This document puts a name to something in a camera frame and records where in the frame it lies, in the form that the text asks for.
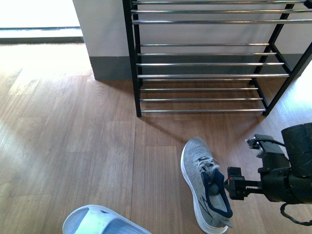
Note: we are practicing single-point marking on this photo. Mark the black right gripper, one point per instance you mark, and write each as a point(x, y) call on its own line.
point(273, 183)

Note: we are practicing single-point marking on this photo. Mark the grey sneaker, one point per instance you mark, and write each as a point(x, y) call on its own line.
point(201, 172)

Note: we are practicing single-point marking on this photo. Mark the light blue slipper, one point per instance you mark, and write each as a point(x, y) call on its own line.
point(96, 219)

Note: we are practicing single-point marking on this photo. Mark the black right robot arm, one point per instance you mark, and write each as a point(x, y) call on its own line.
point(298, 151)

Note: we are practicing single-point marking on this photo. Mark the black metal shoe rack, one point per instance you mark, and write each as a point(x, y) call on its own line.
point(215, 56)

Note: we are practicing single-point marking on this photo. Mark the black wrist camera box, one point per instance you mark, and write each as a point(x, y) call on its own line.
point(265, 144)

